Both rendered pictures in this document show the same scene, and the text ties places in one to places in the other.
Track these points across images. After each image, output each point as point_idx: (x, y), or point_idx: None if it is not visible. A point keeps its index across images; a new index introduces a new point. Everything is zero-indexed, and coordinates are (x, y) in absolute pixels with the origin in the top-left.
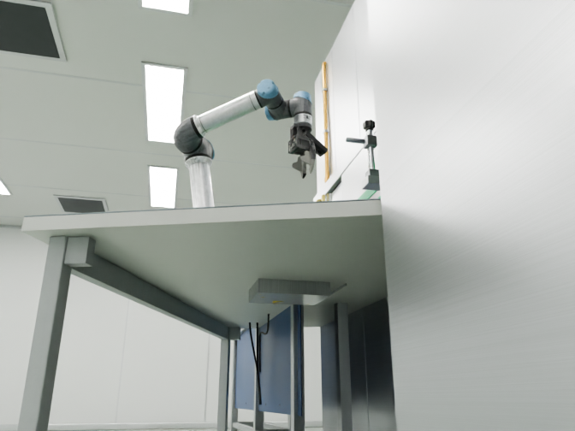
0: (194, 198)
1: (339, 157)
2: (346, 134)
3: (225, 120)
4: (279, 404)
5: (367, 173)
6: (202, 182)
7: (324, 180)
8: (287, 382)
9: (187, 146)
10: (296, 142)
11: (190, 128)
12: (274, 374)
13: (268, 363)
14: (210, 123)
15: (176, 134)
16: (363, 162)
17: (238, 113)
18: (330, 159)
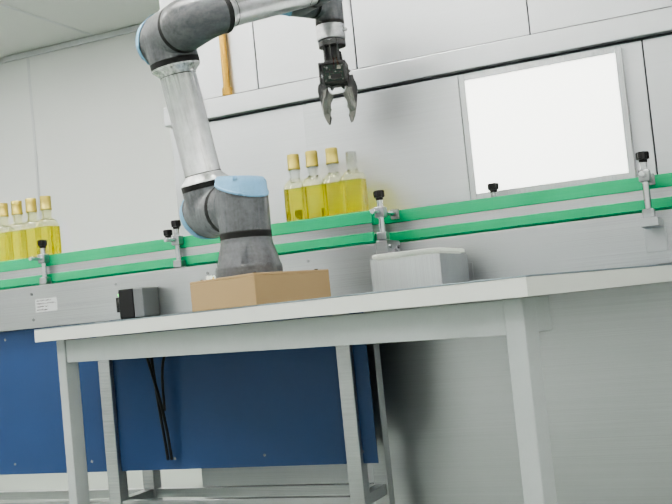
0: (195, 139)
1: (272, 66)
2: (305, 38)
3: (269, 15)
4: (261, 454)
5: (649, 211)
6: (203, 110)
7: (225, 92)
8: (307, 422)
9: (199, 45)
10: (345, 73)
11: (226, 20)
12: (224, 413)
13: (181, 396)
14: (250, 16)
15: (194, 21)
16: (387, 109)
17: (289, 9)
18: (233, 57)
